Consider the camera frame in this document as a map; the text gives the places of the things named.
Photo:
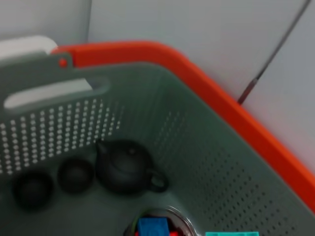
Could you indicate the black clay teapot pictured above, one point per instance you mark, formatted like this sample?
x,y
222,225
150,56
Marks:
x,y
123,167

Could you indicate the teal square plate brick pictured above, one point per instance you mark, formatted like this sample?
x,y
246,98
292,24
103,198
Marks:
x,y
231,233

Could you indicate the grey perforated storage bin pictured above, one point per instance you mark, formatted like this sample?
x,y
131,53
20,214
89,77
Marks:
x,y
197,147

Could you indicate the small black clay cup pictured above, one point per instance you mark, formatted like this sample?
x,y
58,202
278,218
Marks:
x,y
75,175
33,191

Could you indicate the blue square plate brick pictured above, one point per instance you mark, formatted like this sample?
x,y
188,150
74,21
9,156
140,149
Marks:
x,y
152,227

